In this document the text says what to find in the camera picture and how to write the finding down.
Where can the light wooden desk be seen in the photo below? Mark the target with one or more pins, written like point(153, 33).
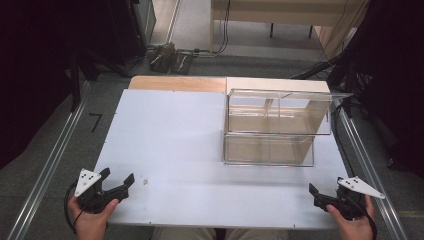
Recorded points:
point(283, 13)

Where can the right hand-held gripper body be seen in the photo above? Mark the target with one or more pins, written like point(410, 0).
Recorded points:
point(358, 186)

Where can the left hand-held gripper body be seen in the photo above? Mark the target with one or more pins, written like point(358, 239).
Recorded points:
point(87, 182)

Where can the brown wooden board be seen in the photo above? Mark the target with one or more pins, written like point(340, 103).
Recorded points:
point(176, 84)

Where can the metal floor rail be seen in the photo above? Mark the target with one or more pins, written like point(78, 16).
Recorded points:
point(46, 163)
point(366, 163)

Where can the dark bag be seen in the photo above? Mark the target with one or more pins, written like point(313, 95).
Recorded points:
point(170, 60)

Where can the person's left hand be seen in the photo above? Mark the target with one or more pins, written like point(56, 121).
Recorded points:
point(90, 225)

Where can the dark curtain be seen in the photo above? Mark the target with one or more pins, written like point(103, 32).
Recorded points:
point(396, 83)
point(36, 76)

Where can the person's right hand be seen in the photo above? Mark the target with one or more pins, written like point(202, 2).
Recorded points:
point(353, 230)

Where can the black tripod stand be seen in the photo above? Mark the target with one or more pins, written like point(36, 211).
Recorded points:
point(78, 76)
point(345, 80)

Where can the pale wooden board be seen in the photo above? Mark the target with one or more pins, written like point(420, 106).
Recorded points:
point(276, 84)

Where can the clear acrylic two-tier cabinet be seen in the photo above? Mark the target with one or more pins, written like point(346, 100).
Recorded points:
point(270, 146)

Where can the black cabinet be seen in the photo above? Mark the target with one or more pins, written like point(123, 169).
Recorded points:
point(131, 28)

